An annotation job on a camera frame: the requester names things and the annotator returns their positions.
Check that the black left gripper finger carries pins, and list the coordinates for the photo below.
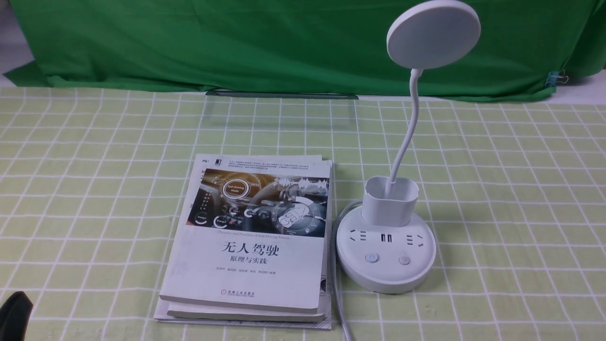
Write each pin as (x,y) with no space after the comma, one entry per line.
(14,317)

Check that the white desk lamp with sockets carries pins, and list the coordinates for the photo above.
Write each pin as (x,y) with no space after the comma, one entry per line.
(382,245)

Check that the bottom thin white booklet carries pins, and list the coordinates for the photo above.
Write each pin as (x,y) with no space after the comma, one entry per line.
(326,303)

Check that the green checkered tablecloth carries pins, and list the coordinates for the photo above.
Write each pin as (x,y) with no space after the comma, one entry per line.
(92,182)

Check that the middle white book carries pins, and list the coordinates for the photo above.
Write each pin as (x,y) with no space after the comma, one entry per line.
(246,315)

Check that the white self-driving textbook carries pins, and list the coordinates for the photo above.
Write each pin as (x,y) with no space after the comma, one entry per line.
(246,265)

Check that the transparent acrylic sheet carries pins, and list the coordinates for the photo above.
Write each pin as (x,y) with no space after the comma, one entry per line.
(239,110)

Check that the green backdrop cloth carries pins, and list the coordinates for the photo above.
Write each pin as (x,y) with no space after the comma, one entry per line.
(299,46)

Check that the binder clip on backdrop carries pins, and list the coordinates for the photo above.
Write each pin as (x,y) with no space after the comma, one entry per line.
(555,78)

